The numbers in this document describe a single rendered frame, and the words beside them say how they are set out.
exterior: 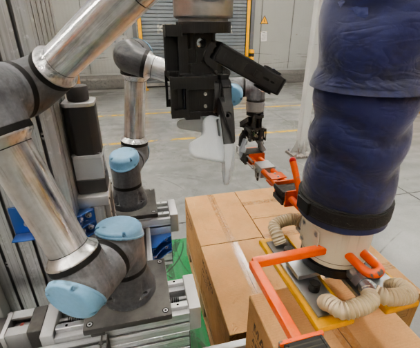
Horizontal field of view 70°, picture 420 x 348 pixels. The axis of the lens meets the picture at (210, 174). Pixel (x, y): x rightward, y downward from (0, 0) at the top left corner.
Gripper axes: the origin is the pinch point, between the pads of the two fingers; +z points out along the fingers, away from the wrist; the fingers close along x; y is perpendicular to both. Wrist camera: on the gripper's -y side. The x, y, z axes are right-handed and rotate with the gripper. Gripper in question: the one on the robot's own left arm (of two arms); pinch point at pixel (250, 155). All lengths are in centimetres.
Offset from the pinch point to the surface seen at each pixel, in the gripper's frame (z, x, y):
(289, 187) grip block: -1.5, 0.5, 35.2
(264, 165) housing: -1.4, -0.2, 15.3
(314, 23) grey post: -57, 183, -262
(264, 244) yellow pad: 11.2, -12.5, 46.7
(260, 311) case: 26, -18, 59
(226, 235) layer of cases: 66, -1, -30
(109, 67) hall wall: 54, -110, -920
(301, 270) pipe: 8, -9, 63
